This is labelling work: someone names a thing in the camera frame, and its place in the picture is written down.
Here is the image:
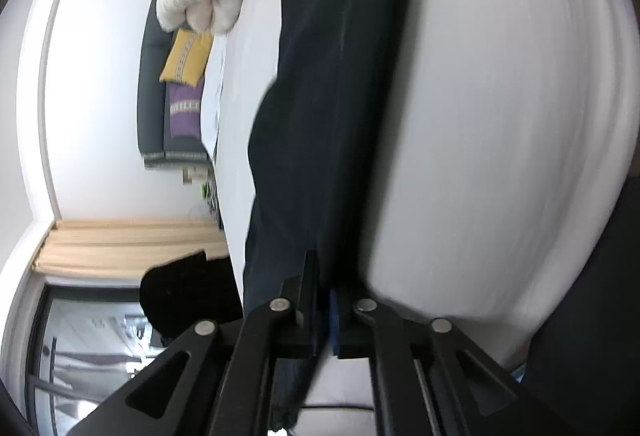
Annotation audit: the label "purple patterned cushion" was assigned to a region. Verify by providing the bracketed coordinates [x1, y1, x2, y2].
[167, 83, 206, 139]

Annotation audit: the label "bed with white sheet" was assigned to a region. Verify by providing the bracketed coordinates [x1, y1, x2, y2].
[200, 0, 640, 412]

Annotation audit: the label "white pillow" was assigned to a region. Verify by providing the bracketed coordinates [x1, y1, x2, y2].
[200, 33, 227, 163]

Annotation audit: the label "beige curtain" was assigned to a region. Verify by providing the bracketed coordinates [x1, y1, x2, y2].
[32, 218, 232, 275]

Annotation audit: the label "black denim pants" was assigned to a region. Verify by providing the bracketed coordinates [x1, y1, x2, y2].
[243, 0, 426, 433]

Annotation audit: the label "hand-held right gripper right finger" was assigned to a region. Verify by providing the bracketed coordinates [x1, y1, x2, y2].
[327, 288, 586, 436]

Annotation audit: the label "yellow patterned cushion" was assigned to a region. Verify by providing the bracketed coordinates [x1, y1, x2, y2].
[159, 28, 214, 85]

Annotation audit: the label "white wire basket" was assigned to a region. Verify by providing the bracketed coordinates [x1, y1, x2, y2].
[192, 183, 224, 229]

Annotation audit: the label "black hanging garment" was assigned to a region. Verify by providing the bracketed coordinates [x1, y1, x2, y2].
[139, 250, 246, 348]

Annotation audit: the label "glass sliding door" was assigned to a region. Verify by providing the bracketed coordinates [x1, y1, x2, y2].
[22, 283, 168, 436]

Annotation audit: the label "grey padded headboard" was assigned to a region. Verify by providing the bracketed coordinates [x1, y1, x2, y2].
[137, 0, 217, 169]

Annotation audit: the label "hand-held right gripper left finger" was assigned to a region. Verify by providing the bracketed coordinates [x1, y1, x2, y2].
[67, 250, 321, 436]

